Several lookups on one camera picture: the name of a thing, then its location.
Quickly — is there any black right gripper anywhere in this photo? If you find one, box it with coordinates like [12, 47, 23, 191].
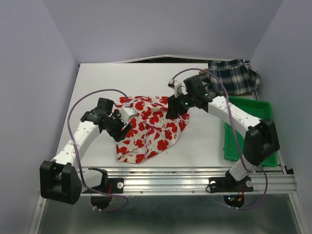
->
[165, 91, 196, 119]

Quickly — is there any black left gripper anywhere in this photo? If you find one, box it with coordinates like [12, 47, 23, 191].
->
[104, 109, 132, 142]

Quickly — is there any white red floral skirt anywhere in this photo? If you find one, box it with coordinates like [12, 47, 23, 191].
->
[116, 96, 190, 164]

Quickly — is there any navy plaid skirt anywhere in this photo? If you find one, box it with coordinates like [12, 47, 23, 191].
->
[203, 59, 261, 96]

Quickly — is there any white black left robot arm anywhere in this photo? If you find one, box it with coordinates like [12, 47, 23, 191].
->
[39, 98, 137, 204]

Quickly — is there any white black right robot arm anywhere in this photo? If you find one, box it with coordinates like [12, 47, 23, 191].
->
[166, 75, 280, 193]

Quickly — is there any green plastic basket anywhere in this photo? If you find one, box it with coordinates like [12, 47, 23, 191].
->
[223, 97, 273, 162]

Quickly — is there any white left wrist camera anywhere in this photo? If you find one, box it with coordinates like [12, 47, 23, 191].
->
[120, 106, 137, 123]

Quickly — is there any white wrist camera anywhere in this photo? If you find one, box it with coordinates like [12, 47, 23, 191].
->
[168, 79, 186, 97]
[120, 106, 137, 123]

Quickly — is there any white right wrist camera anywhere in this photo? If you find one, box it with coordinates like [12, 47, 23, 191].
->
[168, 79, 186, 97]

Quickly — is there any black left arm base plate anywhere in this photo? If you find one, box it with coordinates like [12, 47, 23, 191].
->
[81, 177, 124, 194]

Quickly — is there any aluminium frame rail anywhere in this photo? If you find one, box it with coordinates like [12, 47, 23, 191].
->
[107, 167, 297, 196]

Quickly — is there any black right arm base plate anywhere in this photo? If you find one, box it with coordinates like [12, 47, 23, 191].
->
[206, 176, 254, 194]

